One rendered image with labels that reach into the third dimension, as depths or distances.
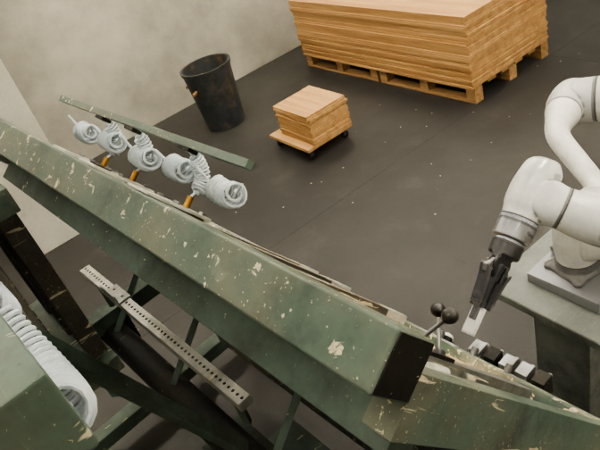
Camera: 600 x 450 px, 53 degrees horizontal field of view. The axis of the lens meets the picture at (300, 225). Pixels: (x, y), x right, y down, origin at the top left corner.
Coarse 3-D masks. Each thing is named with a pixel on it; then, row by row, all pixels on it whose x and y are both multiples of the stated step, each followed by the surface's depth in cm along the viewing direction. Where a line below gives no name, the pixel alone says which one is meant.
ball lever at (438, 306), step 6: (432, 306) 147; (438, 306) 147; (444, 306) 147; (432, 312) 147; (438, 312) 146; (438, 318) 147; (438, 330) 146; (438, 336) 145; (438, 342) 145; (438, 348) 143; (444, 354) 144
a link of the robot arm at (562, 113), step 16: (560, 96) 173; (560, 112) 168; (576, 112) 170; (560, 128) 163; (560, 144) 159; (576, 144) 157; (576, 160) 153; (576, 176) 153; (592, 176) 148; (576, 192) 137; (592, 192) 137; (576, 208) 135; (592, 208) 134; (560, 224) 137; (576, 224) 135; (592, 224) 134; (592, 240) 136
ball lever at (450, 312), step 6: (444, 312) 132; (450, 312) 131; (456, 312) 131; (444, 318) 131; (450, 318) 131; (456, 318) 131; (438, 324) 133; (450, 324) 132; (432, 330) 134; (426, 336) 134
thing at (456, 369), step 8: (432, 360) 138; (440, 360) 141; (448, 368) 144; (456, 368) 147; (464, 368) 150; (472, 368) 160; (480, 376) 157; (488, 376) 160; (496, 376) 172; (488, 384) 161; (496, 384) 164; (504, 384) 168; (512, 384) 172; (520, 384) 184; (512, 392) 173; (520, 392) 176; (528, 392) 180
